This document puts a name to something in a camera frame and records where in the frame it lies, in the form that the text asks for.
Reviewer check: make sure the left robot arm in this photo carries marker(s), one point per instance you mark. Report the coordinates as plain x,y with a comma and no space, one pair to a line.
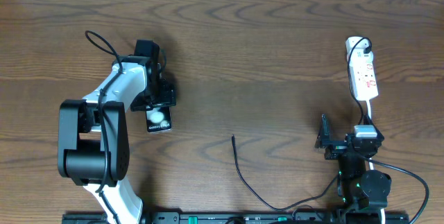
93,146

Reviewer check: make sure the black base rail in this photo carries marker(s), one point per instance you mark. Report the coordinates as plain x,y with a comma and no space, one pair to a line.
304,216

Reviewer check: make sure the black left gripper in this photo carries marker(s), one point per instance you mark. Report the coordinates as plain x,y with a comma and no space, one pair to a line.
168,98

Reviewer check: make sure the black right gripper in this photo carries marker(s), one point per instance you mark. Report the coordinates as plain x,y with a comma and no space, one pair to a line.
336,148

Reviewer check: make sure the white power strip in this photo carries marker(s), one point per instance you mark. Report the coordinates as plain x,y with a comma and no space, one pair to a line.
363,77

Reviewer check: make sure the white USB charger adapter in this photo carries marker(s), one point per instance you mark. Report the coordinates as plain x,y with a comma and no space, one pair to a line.
360,48

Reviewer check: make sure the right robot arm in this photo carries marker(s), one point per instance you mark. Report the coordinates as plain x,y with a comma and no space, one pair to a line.
364,191

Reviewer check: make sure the black flip smartphone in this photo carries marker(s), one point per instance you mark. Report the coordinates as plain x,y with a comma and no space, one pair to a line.
158,120

